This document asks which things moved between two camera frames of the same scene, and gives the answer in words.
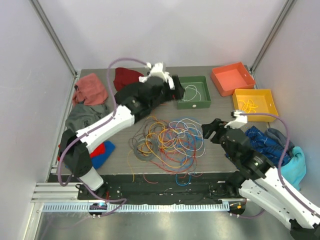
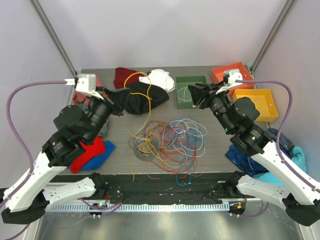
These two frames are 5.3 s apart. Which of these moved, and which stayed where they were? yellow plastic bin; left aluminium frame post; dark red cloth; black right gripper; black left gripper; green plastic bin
Moved: black right gripper; black left gripper
Stayed: left aluminium frame post; dark red cloth; yellow plastic bin; green plastic bin
